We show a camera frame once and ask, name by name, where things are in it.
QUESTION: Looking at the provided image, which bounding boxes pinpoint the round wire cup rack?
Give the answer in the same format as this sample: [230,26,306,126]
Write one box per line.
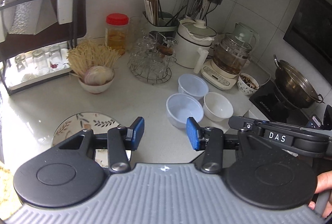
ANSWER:
[128,53,172,83]

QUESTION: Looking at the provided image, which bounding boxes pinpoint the plain steel kitchen knife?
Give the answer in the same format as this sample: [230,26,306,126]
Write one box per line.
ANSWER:
[26,0,54,35]

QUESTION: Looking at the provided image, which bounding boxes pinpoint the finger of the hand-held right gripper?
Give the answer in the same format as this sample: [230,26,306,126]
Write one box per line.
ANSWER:
[307,114,323,129]
[228,116,266,134]

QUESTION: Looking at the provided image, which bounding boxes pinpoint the glass kettle on cream base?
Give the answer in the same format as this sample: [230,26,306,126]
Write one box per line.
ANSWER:
[202,32,253,91]

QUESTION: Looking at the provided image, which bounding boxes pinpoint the bunch of chopsticks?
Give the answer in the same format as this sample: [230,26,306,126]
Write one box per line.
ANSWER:
[144,0,160,27]

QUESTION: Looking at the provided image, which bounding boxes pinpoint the black knife and board rack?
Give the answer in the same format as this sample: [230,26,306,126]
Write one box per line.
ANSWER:
[0,0,87,96]

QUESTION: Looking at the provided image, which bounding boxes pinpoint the green and white chopstick holder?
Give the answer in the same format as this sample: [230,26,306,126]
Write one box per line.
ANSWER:
[143,11,180,38]

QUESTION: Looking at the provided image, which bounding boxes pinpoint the black range hood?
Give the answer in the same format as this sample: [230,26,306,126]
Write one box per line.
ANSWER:
[283,0,332,71]

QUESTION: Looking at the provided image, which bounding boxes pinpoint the hanging kitchen utensils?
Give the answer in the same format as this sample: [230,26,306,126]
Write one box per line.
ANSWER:
[166,0,212,27]

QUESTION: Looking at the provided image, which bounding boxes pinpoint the clear plastic bowl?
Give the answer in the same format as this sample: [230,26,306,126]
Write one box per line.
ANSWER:
[178,74,209,100]
[166,93,204,129]

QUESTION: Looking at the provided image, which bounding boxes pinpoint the red-lidded plastic jar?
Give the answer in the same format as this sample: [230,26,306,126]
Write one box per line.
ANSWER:
[105,13,129,55]

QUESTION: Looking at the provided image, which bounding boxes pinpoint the small leaf-patterned bowl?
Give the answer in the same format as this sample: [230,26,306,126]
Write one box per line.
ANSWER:
[237,73,260,96]

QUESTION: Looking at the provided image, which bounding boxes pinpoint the white bowl holding onion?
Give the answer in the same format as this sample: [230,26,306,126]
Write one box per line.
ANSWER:
[78,74,116,94]

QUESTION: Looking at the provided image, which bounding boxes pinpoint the set of glass cups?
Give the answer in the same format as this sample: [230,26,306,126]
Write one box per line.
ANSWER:
[130,16,179,76]

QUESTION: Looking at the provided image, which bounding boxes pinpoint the black induction cooker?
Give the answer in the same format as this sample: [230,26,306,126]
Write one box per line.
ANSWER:
[249,80,314,126]

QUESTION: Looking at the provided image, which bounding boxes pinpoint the white utensil holder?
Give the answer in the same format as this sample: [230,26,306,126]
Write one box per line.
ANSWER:
[0,9,6,43]
[56,0,76,25]

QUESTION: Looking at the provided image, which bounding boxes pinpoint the plain white ceramic bowl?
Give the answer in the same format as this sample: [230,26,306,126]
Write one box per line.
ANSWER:
[203,92,233,122]

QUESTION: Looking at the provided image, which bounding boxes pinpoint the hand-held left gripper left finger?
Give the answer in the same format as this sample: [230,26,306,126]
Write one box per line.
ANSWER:
[51,117,145,173]

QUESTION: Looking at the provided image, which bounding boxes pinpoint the clear drinking glass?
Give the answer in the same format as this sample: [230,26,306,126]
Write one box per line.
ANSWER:
[32,49,50,76]
[49,45,63,69]
[15,53,28,76]

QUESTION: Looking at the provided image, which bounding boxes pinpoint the white drip tray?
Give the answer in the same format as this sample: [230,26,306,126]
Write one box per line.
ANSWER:
[5,41,76,92]

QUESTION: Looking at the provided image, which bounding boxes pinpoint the colourful floral plate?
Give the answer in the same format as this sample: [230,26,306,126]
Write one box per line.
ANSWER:
[51,112,130,165]

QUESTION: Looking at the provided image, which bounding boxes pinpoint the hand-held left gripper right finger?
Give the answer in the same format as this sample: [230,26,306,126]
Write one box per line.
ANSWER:
[186,117,291,173]

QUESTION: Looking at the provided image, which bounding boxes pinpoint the white electric cooking pot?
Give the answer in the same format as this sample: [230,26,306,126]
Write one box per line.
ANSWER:
[177,19,217,74]

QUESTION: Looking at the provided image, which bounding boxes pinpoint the person's right hand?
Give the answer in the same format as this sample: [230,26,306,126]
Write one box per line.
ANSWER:
[308,171,332,211]

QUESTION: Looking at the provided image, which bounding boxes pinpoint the pale purple onion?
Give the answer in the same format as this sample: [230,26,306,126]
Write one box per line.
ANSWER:
[84,66,115,85]

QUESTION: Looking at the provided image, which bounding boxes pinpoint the yellow dish cloth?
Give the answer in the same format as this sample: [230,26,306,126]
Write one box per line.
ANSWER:
[0,160,21,214]

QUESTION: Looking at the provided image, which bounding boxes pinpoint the hammered steel cleaver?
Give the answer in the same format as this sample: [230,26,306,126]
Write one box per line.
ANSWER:
[6,0,30,34]

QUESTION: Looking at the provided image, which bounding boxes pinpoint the dark wok with glass lid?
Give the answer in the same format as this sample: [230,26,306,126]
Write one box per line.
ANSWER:
[273,55,325,110]

